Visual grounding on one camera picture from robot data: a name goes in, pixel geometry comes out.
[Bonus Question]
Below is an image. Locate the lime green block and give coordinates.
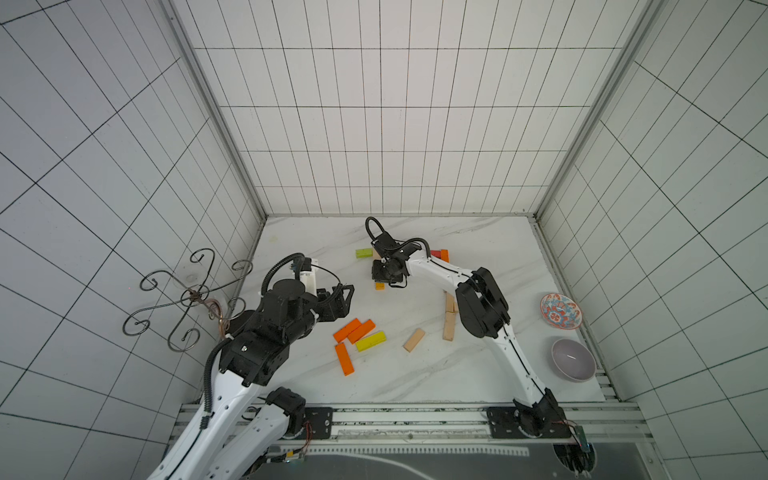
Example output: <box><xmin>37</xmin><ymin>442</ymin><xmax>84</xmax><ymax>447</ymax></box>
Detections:
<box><xmin>355</xmin><ymin>248</ymin><xmax>373</xmax><ymax>259</ymax></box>

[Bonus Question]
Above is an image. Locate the natural wood block diagonal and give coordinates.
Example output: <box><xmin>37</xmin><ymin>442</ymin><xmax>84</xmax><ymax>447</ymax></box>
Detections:
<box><xmin>403</xmin><ymin>328</ymin><xmax>425</xmax><ymax>353</ymax></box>
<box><xmin>445</xmin><ymin>292</ymin><xmax>458</xmax><ymax>313</ymax></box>

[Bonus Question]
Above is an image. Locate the natural wood block bottom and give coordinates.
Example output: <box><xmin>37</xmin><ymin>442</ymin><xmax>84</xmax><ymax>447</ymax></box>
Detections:
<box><xmin>442</xmin><ymin>312</ymin><xmax>456</xmax><ymax>342</ymax></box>

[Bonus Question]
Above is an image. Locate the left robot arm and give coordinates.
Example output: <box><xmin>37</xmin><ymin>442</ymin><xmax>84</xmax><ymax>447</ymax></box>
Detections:
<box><xmin>150</xmin><ymin>278</ymin><xmax>355</xmax><ymax>479</ymax></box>

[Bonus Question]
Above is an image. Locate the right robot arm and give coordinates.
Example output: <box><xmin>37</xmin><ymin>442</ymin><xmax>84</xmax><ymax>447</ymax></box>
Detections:
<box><xmin>372</xmin><ymin>252</ymin><xmax>568</xmax><ymax>438</ymax></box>

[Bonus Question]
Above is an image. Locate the black round plate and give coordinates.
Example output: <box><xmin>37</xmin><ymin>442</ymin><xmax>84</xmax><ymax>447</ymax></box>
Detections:
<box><xmin>228</xmin><ymin>310</ymin><xmax>255</xmax><ymax>337</ymax></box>

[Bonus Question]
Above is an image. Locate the patterned red blue plate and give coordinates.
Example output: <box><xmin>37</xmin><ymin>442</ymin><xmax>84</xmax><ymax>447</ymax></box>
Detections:
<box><xmin>540</xmin><ymin>293</ymin><xmax>583</xmax><ymax>330</ymax></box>

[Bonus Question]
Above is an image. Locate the purple bowl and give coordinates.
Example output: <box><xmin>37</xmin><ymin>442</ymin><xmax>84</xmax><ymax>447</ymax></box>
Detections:
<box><xmin>551</xmin><ymin>338</ymin><xmax>597</xmax><ymax>382</ymax></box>

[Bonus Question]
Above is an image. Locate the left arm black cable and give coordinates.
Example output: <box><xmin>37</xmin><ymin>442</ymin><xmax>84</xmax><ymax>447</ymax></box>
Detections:
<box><xmin>260</xmin><ymin>252</ymin><xmax>307</xmax><ymax>298</ymax></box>

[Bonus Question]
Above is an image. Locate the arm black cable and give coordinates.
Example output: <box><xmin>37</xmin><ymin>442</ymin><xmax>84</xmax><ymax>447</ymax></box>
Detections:
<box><xmin>364</xmin><ymin>216</ymin><xmax>433</xmax><ymax>259</ymax></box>
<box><xmin>260</xmin><ymin>252</ymin><xmax>307</xmax><ymax>298</ymax></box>

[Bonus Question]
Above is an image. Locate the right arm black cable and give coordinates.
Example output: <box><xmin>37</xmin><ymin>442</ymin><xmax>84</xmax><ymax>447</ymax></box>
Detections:
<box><xmin>364</xmin><ymin>216</ymin><xmax>433</xmax><ymax>259</ymax></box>

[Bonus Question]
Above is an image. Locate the metal scroll wall ornament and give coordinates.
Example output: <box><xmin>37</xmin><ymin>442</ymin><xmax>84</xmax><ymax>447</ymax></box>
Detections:
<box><xmin>121</xmin><ymin>247</ymin><xmax>253</xmax><ymax>353</ymax></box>

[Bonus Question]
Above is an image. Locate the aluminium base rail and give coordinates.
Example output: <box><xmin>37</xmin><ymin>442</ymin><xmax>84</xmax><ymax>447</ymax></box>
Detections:
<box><xmin>173</xmin><ymin>401</ymin><xmax>655</xmax><ymax>448</ymax></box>

